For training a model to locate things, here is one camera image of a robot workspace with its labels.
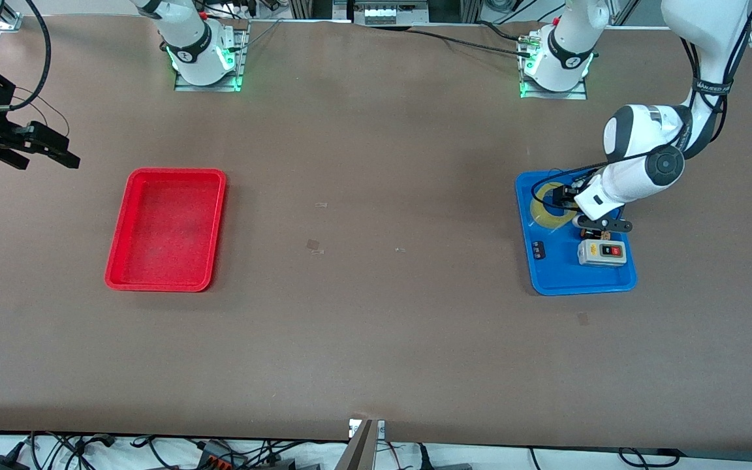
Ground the grey switch box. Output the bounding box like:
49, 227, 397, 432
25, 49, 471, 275
576, 238, 629, 268

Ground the black arm hose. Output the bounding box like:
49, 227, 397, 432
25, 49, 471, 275
10, 0, 52, 111
531, 0, 752, 212

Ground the black right arm hose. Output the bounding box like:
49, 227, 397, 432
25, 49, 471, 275
10, 0, 52, 111

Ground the aluminium profile with brackets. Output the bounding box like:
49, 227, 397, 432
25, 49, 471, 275
335, 418, 387, 470

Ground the aluminium frame structure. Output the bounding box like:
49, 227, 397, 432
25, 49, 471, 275
288, 0, 481, 27

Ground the blue plastic tray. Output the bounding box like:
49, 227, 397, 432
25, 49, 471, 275
514, 168, 638, 297

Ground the black cable on table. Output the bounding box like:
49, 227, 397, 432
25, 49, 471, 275
407, 20, 535, 57

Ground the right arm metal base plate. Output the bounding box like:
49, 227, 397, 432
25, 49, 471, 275
174, 23, 250, 93

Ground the orange connector block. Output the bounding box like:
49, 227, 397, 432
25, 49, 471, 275
196, 448, 250, 470

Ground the red plastic tray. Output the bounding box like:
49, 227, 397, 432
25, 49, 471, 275
104, 168, 228, 292

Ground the black looped floor cable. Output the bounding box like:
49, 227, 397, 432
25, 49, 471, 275
617, 446, 683, 469

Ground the yellow tape roll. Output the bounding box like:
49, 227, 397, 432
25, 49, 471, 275
529, 182, 580, 231

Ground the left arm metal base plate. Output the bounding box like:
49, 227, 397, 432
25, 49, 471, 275
519, 38, 589, 101

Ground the black left arm hose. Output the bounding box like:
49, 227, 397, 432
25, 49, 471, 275
531, 0, 752, 212

